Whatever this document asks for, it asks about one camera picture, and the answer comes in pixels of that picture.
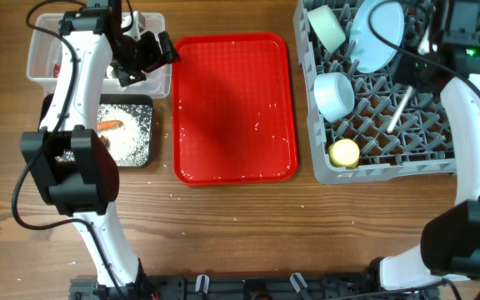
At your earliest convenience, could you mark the white plastic spoon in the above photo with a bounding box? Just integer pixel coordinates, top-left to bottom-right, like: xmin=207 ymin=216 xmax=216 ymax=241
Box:
xmin=387 ymin=86 xmax=414 ymax=133

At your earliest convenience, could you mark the pale green bowl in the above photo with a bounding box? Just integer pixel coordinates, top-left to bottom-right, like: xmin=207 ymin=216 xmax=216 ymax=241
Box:
xmin=307 ymin=6 xmax=346 ymax=53

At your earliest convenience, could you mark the light blue plate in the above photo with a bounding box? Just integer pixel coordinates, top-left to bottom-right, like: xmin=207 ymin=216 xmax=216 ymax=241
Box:
xmin=348 ymin=0 xmax=406 ymax=75

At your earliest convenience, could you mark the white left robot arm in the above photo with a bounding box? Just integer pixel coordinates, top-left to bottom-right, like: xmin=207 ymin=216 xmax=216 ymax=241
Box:
xmin=21 ymin=1 xmax=180 ymax=299

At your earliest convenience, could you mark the red snack wrapper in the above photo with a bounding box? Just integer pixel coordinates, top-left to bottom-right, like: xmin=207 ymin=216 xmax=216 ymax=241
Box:
xmin=53 ymin=63 xmax=61 ymax=78

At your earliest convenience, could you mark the light blue small bowl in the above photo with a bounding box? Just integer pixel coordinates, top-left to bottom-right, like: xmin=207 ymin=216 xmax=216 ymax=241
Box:
xmin=314 ymin=72 xmax=354 ymax=123

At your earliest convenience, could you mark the yellow plastic cup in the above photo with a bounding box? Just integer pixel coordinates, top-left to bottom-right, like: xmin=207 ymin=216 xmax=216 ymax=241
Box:
xmin=327 ymin=139 xmax=360 ymax=168

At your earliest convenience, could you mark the white rice pile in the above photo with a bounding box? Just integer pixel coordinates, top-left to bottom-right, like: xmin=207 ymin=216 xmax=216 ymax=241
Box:
xmin=56 ymin=102 xmax=154 ymax=167

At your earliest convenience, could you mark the orange carrot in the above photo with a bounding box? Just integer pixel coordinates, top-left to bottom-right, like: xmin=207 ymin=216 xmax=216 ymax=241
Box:
xmin=97 ymin=120 xmax=123 ymax=132

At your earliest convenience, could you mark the grey dishwasher rack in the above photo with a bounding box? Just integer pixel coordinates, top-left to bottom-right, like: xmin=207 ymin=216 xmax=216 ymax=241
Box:
xmin=293 ymin=0 xmax=480 ymax=184

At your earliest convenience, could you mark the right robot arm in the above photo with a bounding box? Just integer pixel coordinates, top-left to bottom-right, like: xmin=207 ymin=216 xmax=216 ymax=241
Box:
xmin=378 ymin=1 xmax=480 ymax=291

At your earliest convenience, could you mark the black plastic tray bin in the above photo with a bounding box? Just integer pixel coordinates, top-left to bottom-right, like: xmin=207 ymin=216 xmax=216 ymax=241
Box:
xmin=55 ymin=94 xmax=153 ymax=168

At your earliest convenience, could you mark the red serving tray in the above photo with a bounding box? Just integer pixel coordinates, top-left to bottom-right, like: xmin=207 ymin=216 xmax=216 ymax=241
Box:
xmin=172 ymin=32 xmax=298 ymax=186

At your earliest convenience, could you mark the clear plastic waste bin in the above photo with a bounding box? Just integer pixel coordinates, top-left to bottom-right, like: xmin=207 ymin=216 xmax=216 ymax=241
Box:
xmin=27 ymin=11 xmax=172 ymax=98

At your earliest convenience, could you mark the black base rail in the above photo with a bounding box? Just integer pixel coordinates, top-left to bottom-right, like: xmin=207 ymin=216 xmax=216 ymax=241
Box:
xmin=68 ymin=273 xmax=440 ymax=300

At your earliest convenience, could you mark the brown food scrap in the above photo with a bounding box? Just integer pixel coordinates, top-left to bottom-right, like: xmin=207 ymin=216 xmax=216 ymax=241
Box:
xmin=100 ymin=136 xmax=110 ymax=149

